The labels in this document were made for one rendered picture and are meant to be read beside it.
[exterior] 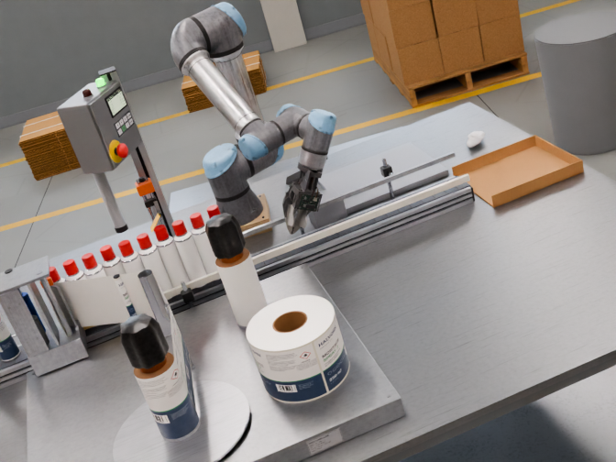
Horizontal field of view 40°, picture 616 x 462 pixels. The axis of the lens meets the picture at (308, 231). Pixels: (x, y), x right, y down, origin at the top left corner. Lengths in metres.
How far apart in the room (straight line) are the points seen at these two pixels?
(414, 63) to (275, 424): 4.00
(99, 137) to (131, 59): 5.56
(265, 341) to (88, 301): 0.64
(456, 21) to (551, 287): 3.62
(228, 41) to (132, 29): 5.20
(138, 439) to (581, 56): 3.05
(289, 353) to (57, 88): 6.33
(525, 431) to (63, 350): 1.34
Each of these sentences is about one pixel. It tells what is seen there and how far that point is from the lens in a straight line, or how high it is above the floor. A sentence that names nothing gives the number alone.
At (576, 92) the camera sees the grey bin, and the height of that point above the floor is 0.37.
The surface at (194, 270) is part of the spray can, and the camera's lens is 2.34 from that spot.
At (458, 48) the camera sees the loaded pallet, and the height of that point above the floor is 0.29.
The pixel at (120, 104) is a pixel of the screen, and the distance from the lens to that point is 2.27.
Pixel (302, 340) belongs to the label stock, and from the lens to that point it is 1.77.
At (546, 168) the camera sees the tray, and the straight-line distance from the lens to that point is 2.64.
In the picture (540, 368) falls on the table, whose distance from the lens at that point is 1.87.
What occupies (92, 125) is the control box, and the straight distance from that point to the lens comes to 2.19.
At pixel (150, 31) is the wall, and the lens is 7.67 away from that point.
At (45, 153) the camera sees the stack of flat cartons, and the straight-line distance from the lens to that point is 6.37.
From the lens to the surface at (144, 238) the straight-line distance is 2.29.
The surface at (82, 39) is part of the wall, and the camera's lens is 7.75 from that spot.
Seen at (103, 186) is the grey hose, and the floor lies 1.22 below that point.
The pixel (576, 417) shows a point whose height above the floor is 0.22.
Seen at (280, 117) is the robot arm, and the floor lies 1.24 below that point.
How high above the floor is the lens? 2.03
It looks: 28 degrees down
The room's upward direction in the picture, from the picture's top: 16 degrees counter-clockwise
